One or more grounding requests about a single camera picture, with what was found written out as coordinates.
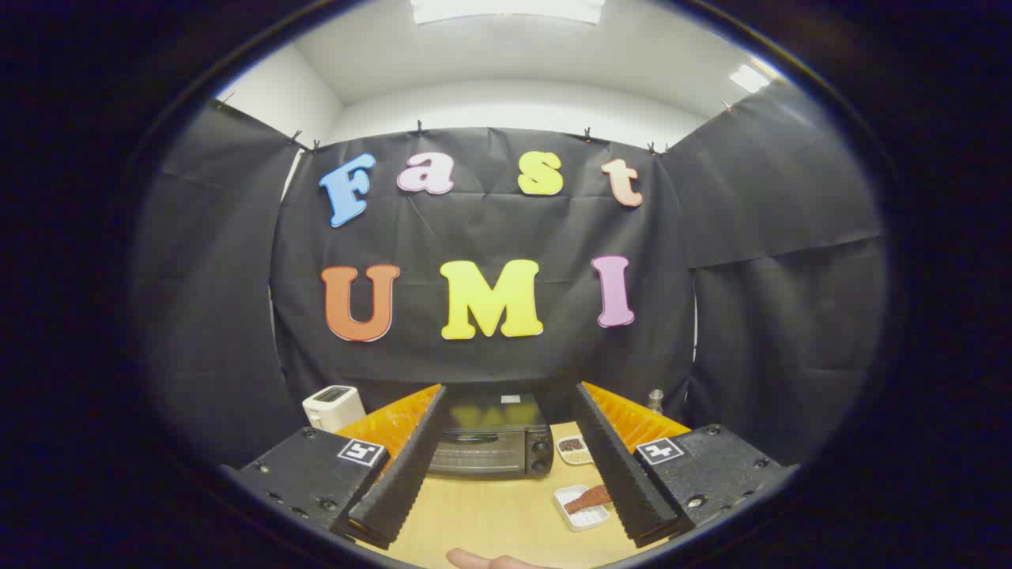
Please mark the white divided dish with grains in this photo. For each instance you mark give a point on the white divided dish with grains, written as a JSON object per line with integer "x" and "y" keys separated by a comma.
{"x": 572, "y": 452}

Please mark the ceiling light panel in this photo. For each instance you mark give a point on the ceiling light panel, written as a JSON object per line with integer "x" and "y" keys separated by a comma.
{"x": 506, "y": 9}
{"x": 749, "y": 78}

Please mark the black toaster oven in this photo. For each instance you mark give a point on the black toaster oven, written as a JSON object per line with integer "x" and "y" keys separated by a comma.
{"x": 490, "y": 458}

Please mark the reddish brown meat piece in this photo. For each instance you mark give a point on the reddish brown meat piece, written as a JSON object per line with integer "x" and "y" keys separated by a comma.
{"x": 589, "y": 499}

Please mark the white bread toaster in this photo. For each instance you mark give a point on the white bread toaster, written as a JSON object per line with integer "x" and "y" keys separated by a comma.
{"x": 332, "y": 407}

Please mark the black backdrop cloth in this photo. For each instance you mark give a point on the black backdrop cloth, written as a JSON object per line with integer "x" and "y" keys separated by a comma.
{"x": 490, "y": 229}

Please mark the clear glass bottle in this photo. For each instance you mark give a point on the clear glass bottle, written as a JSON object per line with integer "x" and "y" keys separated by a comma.
{"x": 655, "y": 403}

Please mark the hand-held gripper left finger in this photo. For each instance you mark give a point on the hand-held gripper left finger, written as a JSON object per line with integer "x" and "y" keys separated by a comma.
{"x": 407, "y": 474}

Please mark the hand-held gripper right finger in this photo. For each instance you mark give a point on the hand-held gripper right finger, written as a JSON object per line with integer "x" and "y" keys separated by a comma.
{"x": 621, "y": 474}

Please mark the white rectangular tray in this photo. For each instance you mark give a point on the white rectangular tray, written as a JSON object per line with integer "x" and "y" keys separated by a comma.
{"x": 581, "y": 521}

